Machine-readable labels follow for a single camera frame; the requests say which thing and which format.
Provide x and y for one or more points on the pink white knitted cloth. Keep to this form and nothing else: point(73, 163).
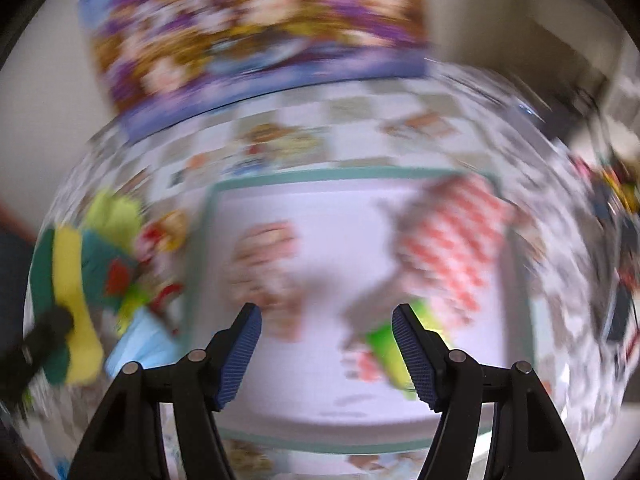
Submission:
point(265, 265)

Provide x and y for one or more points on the pile of assorted clutter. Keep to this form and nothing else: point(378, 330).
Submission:
point(615, 260)

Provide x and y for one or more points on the pink and white striped cloth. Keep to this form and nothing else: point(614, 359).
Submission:
point(450, 245)

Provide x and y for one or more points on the blue face mask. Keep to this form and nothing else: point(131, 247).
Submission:
point(145, 345)

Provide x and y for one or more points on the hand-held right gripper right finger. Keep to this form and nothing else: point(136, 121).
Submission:
point(415, 355)

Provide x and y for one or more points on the teal plastic box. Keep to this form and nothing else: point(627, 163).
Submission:
point(100, 260)

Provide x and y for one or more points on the checked tablecloth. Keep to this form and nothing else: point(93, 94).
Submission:
point(350, 110)

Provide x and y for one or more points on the white tray with teal rim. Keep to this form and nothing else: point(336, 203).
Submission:
point(325, 240)

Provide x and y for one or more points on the yellow-green cloth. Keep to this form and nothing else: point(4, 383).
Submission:
point(115, 215)

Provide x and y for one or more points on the green and yellow sponge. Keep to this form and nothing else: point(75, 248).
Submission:
point(75, 285)

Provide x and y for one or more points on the bright green cloth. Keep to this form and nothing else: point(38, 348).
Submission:
point(387, 345)

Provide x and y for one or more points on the yellow and red toy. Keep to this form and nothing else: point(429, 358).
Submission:
point(167, 230)

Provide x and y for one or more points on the flower painting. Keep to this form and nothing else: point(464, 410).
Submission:
point(250, 20)

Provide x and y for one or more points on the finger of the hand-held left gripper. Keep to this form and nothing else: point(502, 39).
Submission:
point(45, 335)

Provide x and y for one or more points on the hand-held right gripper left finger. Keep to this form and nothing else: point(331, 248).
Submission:
point(240, 360)

